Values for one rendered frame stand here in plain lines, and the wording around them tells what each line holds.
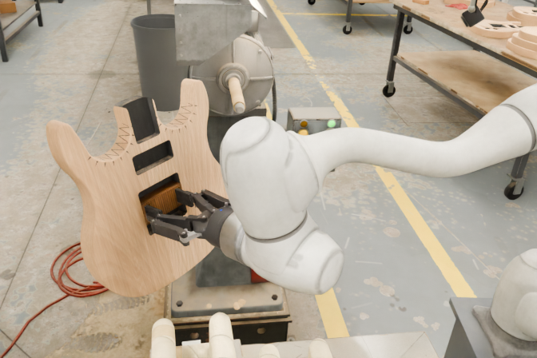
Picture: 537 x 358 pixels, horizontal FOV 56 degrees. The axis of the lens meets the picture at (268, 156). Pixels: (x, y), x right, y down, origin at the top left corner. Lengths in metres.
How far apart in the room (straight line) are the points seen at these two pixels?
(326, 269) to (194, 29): 0.65
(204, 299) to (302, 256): 1.38
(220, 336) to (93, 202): 0.36
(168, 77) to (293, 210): 3.62
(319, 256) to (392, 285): 1.98
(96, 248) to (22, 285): 1.80
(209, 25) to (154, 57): 3.06
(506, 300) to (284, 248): 0.86
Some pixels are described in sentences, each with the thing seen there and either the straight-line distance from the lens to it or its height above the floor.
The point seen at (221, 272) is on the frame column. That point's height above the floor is 0.37.
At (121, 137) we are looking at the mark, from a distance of 0.99.
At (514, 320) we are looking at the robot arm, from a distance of 1.51.
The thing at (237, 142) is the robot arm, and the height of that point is 1.47.
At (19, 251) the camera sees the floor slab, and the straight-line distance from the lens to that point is 3.00.
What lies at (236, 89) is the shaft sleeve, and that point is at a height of 1.27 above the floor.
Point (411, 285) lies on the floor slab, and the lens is 2.76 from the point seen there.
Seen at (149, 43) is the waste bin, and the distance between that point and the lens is 4.21.
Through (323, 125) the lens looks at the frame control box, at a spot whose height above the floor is 1.10.
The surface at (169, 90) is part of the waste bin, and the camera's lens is 4.34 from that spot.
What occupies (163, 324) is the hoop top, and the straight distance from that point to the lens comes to 0.78.
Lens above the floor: 1.77
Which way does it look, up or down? 29 degrees down
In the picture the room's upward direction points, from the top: 3 degrees clockwise
